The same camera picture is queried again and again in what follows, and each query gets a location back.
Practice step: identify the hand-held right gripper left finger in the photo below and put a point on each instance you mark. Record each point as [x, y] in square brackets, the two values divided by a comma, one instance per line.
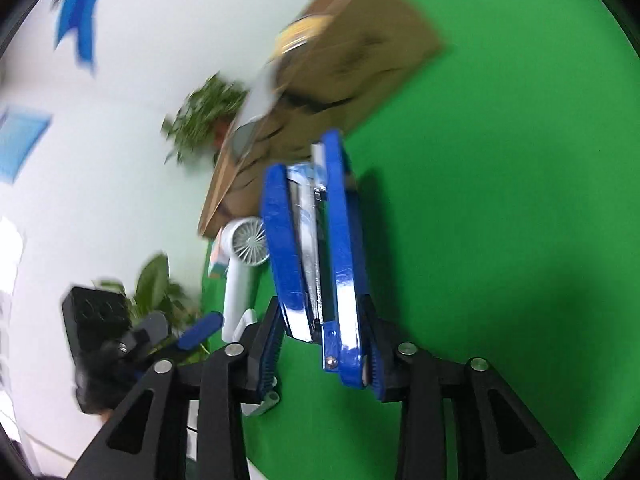
[269, 360]

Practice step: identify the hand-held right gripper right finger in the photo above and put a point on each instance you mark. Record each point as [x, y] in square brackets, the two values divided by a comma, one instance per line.
[376, 372]

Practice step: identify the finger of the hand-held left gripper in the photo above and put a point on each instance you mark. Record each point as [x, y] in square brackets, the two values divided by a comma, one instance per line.
[150, 327]
[200, 331]

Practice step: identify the blue stapler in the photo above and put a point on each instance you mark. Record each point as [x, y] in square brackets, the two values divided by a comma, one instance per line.
[345, 240]

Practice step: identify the silver metal can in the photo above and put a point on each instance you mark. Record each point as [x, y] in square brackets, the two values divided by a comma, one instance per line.
[260, 95]

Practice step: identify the cardboard box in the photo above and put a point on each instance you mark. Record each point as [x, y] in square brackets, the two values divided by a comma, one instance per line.
[360, 60]

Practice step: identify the yellow label glass jar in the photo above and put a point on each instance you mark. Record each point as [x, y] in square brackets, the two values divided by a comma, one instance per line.
[300, 32]

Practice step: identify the large leafy potted plant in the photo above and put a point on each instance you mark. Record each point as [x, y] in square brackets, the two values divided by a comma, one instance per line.
[155, 280]

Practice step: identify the white handheld fan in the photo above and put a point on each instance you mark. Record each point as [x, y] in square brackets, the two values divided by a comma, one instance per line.
[237, 290]

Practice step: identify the pastel puzzle cube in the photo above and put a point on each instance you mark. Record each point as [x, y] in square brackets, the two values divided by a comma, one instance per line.
[217, 260]

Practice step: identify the green tablecloth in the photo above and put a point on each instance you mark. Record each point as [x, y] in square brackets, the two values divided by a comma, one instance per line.
[500, 210]

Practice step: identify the small potted plant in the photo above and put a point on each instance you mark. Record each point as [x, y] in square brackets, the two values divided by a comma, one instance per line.
[200, 115]

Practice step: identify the blue wall decal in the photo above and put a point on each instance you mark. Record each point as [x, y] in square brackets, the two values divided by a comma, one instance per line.
[80, 5]

